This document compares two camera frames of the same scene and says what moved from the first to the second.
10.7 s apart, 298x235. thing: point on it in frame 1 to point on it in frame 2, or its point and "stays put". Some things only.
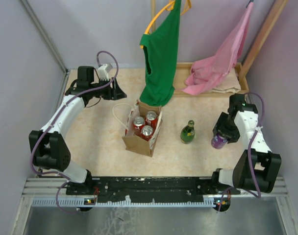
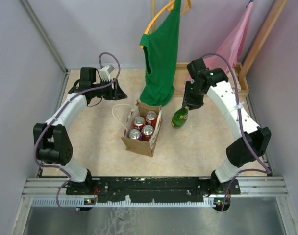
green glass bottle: (187, 132) to (180, 117)
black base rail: (174, 189) stays put
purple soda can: (217, 142) to (135, 134)
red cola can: (138, 122) stays put
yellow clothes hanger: (168, 7) stays put
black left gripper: (115, 93) stays put
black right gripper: (233, 135) to (188, 100)
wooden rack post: (262, 36) stays put
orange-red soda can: (146, 132) stays put
